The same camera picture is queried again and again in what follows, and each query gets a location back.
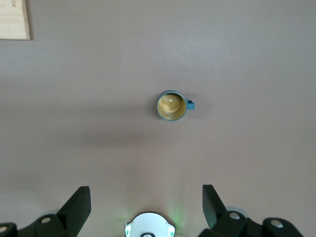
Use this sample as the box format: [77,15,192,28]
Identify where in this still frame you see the brown table cover sheet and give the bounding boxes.
[0,0,316,237]

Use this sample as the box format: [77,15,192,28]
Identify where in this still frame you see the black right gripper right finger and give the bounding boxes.
[198,184,304,237]

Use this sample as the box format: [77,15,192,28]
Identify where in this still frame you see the teal cup with tan inside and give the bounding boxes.
[157,90,196,122]

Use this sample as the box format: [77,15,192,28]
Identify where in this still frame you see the bamboo cutting board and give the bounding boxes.
[0,0,31,40]

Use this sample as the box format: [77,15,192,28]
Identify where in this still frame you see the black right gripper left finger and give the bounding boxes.
[0,186,91,237]

